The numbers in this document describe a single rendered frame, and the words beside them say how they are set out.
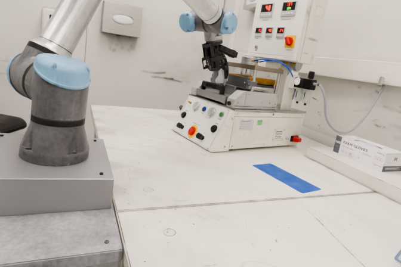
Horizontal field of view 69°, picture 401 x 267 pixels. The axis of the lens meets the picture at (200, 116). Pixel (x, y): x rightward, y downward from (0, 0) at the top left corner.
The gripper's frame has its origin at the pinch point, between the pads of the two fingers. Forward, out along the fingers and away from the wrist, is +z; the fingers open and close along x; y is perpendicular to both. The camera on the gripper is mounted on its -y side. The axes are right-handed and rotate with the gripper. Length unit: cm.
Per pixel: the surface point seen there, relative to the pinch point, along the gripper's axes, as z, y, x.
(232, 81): -0.9, -3.5, 2.3
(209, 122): 11.0, 14.7, 7.5
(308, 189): 23, 10, 53
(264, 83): 1.7, -15.3, 10.2
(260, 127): 17.8, -4.6, 17.0
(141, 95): 37, -13, -146
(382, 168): 30, -25, 58
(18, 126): 27, 86, -129
